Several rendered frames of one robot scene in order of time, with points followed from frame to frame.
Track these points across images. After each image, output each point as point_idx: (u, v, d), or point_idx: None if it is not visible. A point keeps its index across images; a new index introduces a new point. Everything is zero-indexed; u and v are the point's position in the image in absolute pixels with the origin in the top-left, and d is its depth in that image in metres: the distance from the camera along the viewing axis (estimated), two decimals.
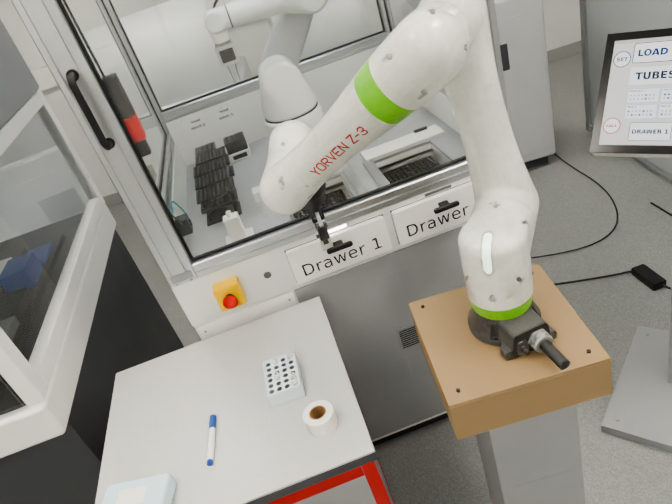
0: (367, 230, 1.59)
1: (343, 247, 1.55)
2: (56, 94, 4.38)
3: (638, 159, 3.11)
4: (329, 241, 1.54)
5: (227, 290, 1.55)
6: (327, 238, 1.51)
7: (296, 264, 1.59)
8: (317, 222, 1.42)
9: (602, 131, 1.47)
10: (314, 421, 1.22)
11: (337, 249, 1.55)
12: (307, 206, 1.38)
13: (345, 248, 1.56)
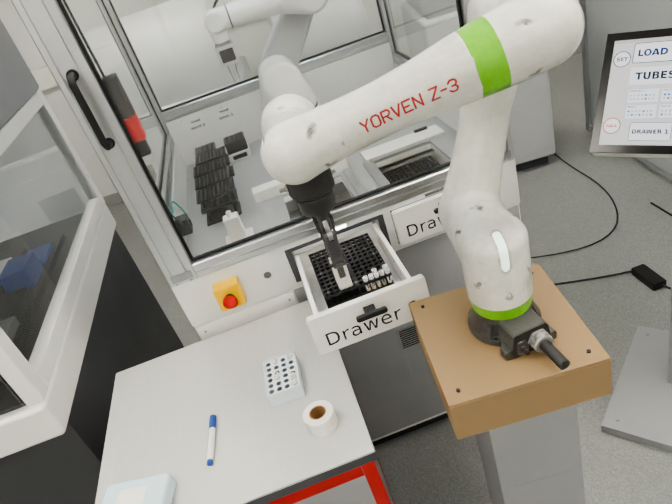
0: (404, 291, 1.31)
1: (376, 314, 1.28)
2: (56, 94, 4.38)
3: (638, 159, 3.11)
4: (347, 275, 1.22)
5: (227, 290, 1.55)
6: (343, 268, 1.20)
7: (319, 333, 1.32)
8: (325, 234, 1.13)
9: (602, 131, 1.47)
10: (314, 421, 1.22)
11: (369, 317, 1.28)
12: (312, 210, 1.11)
13: (378, 315, 1.29)
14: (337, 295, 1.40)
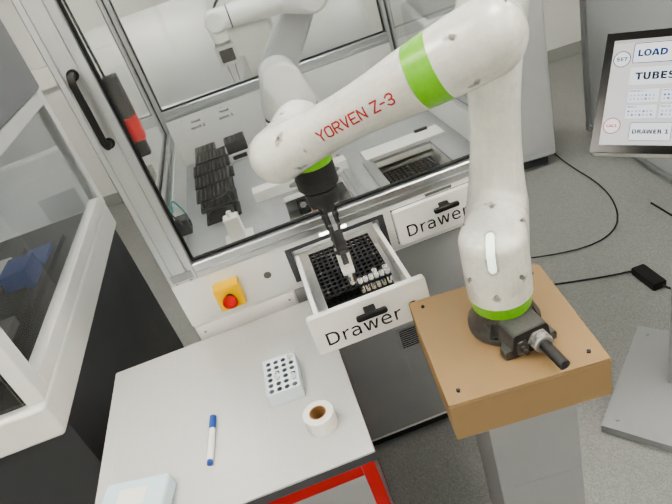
0: (404, 291, 1.31)
1: (376, 314, 1.28)
2: (56, 94, 4.38)
3: (638, 159, 3.11)
4: (350, 262, 1.36)
5: (227, 290, 1.55)
6: (346, 255, 1.33)
7: (319, 333, 1.32)
8: (330, 224, 1.26)
9: (602, 131, 1.47)
10: (314, 421, 1.22)
11: (369, 317, 1.28)
12: (318, 203, 1.24)
13: (378, 315, 1.29)
14: (337, 295, 1.40)
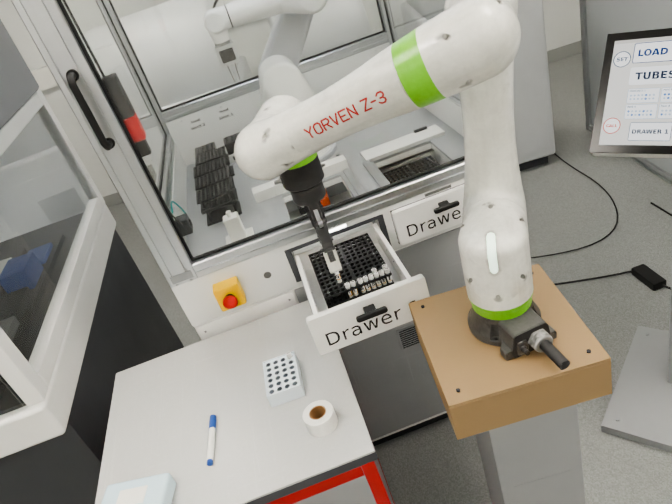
0: (404, 291, 1.31)
1: (376, 314, 1.28)
2: (56, 94, 4.38)
3: (638, 159, 3.11)
4: (337, 260, 1.35)
5: (227, 290, 1.55)
6: (333, 253, 1.32)
7: (319, 333, 1.32)
8: (316, 221, 1.25)
9: (602, 131, 1.47)
10: (314, 421, 1.22)
11: (369, 317, 1.28)
12: (303, 200, 1.23)
13: (378, 315, 1.29)
14: (337, 295, 1.40)
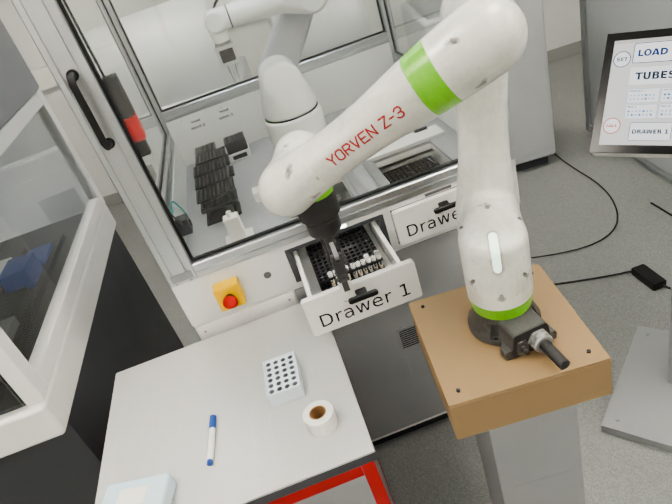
0: (394, 275, 1.38)
1: (367, 296, 1.34)
2: (56, 94, 4.38)
3: (638, 159, 3.11)
4: (351, 289, 1.35)
5: (227, 290, 1.55)
6: (347, 282, 1.33)
7: (313, 315, 1.38)
8: (332, 254, 1.25)
9: (602, 131, 1.47)
10: (314, 421, 1.22)
11: (361, 299, 1.34)
12: (319, 233, 1.23)
13: (369, 297, 1.35)
14: (331, 279, 1.46)
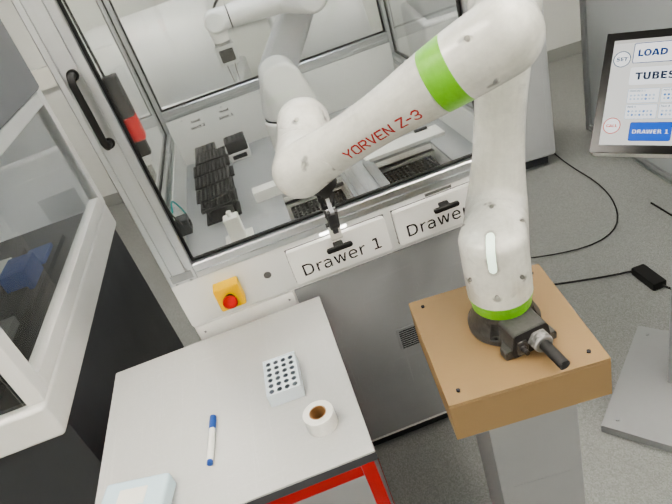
0: (367, 230, 1.59)
1: (343, 247, 1.55)
2: (56, 94, 4.38)
3: (638, 159, 3.11)
4: (339, 230, 1.44)
5: (227, 290, 1.55)
6: (337, 227, 1.41)
7: (296, 264, 1.59)
8: (327, 209, 1.31)
9: (602, 131, 1.47)
10: (314, 421, 1.22)
11: (337, 249, 1.55)
12: (317, 192, 1.28)
13: (345, 248, 1.56)
14: None
